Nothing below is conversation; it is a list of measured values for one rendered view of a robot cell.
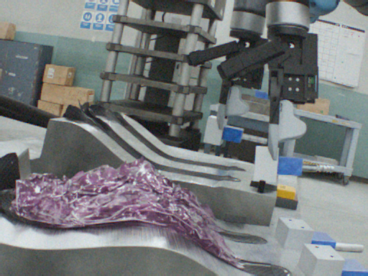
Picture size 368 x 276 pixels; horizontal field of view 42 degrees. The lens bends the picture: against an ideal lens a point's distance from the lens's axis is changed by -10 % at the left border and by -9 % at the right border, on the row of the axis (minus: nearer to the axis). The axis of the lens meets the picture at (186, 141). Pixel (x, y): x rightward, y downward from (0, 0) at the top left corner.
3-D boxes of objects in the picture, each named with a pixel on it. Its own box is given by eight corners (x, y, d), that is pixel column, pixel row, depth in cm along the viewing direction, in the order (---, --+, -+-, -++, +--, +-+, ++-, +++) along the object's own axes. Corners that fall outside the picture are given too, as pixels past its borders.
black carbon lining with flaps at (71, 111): (244, 180, 95) (255, 129, 94) (236, 197, 79) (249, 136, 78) (71, 141, 101) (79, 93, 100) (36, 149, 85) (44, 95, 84)
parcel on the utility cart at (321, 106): (321, 119, 685) (325, 99, 681) (326, 120, 652) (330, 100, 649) (294, 113, 686) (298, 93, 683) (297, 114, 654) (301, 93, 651)
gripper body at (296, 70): (318, 103, 76) (318, 29, 77) (264, 98, 78) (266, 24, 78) (314, 108, 84) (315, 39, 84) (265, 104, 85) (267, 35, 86)
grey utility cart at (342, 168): (340, 181, 700) (354, 115, 688) (349, 188, 648) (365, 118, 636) (270, 166, 704) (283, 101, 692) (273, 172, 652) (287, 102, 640)
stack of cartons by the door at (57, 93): (91, 126, 763) (101, 72, 752) (83, 128, 731) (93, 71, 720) (44, 116, 778) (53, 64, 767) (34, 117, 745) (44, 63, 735)
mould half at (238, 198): (269, 214, 101) (283, 148, 99) (262, 253, 75) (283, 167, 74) (42, 160, 109) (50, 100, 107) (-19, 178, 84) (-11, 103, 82)
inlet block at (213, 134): (264, 152, 112) (269, 128, 112) (264, 155, 107) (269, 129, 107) (206, 139, 115) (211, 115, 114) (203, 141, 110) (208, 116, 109)
